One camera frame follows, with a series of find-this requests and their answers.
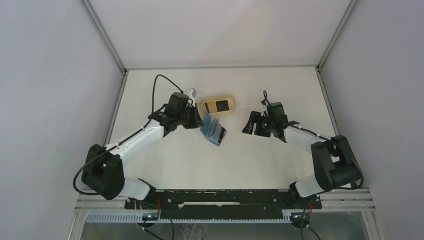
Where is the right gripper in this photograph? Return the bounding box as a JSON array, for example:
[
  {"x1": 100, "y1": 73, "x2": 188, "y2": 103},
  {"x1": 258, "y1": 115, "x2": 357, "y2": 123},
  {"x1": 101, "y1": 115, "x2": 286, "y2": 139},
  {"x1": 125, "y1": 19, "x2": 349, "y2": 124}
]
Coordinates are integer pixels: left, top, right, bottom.
[{"x1": 242, "y1": 110, "x2": 275, "y2": 138}]

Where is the blue leather card holder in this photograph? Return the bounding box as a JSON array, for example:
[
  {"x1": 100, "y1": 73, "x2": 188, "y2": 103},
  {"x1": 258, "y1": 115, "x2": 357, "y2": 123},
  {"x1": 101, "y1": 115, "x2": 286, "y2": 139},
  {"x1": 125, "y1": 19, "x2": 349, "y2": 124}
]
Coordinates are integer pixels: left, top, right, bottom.
[{"x1": 200, "y1": 113, "x2": 227, "y2": 147}]

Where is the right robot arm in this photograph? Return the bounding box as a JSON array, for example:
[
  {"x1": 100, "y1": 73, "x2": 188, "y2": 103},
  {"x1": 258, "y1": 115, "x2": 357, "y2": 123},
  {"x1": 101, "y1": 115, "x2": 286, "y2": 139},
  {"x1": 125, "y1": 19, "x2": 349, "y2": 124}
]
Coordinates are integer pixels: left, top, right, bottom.
[{"x1": 242, "y1": 102, "x2": 363, "y2": 208}]

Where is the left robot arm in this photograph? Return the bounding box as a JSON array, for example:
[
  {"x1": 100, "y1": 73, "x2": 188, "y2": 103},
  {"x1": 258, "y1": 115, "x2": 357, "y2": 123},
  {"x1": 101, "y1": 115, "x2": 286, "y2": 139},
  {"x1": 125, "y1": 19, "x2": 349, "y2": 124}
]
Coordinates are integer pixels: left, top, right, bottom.
[{"x1": 76, "y1": 88, "x2": 203, "y2": 209}]

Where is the black card in tray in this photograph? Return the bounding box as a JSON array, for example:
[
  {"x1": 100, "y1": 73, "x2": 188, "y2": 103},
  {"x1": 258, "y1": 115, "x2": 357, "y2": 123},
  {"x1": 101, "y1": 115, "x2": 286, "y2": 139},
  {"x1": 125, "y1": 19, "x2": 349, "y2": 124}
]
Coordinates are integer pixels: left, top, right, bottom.
[{"x1": 204, "y1": 100, "x2": 230, "y2": 114}]

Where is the beige oval tray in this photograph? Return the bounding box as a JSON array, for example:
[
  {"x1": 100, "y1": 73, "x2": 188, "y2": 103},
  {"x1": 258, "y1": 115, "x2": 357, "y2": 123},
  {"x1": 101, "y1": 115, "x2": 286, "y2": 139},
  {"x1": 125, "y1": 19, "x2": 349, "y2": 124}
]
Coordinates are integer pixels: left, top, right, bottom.
[{"x1": 198, "y1": 94, "x2": 237, "y2": 118}]

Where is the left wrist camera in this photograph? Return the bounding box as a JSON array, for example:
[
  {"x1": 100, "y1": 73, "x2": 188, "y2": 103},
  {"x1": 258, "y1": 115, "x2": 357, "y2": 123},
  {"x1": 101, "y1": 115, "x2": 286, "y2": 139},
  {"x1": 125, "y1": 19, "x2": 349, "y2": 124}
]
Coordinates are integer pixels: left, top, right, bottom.
[{"x1": 183, "y1": 88, "x2": 197, "y2": 100}]

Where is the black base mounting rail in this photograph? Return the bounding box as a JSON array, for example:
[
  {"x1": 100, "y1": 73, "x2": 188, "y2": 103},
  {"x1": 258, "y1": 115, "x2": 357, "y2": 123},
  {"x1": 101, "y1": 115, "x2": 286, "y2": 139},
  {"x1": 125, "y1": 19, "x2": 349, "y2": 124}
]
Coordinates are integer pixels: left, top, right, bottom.
[{"x1": 124, "y1": 189, "x2": 322, "y2": 219}]

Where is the white slotted cable duct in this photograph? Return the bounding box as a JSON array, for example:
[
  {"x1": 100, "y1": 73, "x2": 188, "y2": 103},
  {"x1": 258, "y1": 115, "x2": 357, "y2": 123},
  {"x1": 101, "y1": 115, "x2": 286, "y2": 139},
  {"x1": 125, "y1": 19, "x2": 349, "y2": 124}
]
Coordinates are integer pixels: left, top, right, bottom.
[{"x1": 86, "y1": 211, "x2": 302, "y2": 224}]

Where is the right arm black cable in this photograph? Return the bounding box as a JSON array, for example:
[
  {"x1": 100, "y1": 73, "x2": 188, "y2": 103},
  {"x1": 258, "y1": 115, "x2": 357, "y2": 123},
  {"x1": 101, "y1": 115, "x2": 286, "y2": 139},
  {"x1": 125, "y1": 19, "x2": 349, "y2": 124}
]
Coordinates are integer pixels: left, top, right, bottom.
[{"x1": 261, "y1": 90, "x2": 365, "y2": 190}]

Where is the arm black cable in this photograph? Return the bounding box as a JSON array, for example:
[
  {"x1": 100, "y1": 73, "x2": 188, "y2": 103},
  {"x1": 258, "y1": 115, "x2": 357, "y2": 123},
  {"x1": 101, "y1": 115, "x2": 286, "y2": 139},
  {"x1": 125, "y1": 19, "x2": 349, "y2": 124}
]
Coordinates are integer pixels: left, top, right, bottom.
[
  {"x1": 72, "y1": 74, "x2": 185, "y2": 196},
  {"x1": 261, "y1": 90, "x2": 365, "y2": 190}
]

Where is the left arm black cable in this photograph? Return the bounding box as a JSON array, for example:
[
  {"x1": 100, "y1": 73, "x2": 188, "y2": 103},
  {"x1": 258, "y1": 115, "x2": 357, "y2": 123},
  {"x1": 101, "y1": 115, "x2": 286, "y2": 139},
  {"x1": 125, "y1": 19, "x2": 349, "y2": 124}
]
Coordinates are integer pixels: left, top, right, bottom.
[{"x1": 72, "y1": 74, "x2": 185, "y2": 196}]

